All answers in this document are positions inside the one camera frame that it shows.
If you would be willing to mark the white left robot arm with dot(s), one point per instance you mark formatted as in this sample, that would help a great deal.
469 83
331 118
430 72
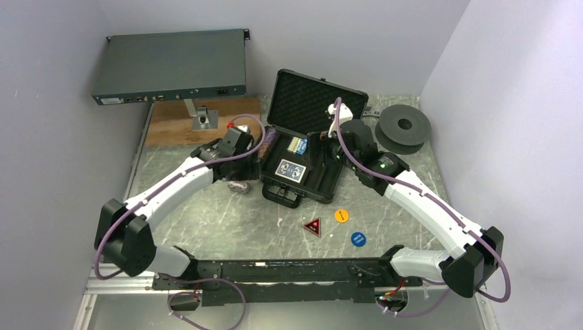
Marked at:
125 230

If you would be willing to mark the wooden board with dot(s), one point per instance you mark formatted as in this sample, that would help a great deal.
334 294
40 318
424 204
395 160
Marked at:
172 125

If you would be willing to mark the orange round button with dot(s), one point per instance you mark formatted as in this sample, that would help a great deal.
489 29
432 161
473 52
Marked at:
341 216

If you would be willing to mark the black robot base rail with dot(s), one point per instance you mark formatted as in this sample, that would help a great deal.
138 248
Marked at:
359 280

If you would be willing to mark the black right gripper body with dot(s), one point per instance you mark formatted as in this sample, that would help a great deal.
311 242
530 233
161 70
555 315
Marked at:
338 153

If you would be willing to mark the grey metal stand bracket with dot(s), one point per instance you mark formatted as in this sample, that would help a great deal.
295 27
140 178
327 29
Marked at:
202 117

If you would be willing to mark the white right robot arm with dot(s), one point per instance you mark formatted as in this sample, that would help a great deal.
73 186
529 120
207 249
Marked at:
470 261

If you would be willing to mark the blue patterned card deck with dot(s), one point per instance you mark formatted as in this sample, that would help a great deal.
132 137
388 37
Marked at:
289 170

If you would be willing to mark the purple chip stack in case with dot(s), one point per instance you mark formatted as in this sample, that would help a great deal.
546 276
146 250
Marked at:
270 136

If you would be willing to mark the blue card deck box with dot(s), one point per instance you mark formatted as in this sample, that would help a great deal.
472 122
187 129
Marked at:
297 146

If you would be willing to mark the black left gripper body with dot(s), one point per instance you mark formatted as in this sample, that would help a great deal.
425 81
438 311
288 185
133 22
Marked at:
245 169

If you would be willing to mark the orange blue chip stack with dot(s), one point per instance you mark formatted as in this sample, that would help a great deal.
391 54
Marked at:
241 187

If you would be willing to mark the grey network switch box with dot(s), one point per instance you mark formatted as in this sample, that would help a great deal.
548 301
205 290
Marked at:
172 66

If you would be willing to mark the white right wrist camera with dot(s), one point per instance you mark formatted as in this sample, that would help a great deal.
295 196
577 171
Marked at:
341 114

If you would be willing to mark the red handled clamp tool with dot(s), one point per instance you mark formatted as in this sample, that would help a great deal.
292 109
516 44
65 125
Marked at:
369 112

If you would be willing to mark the grey filament spool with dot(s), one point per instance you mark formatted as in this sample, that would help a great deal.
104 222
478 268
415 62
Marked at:
402 129

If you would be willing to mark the red triangular dealer button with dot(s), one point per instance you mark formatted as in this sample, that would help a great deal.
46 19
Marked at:
313 226

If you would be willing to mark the blue big blind button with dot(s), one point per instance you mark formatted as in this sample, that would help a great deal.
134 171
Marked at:
358 239

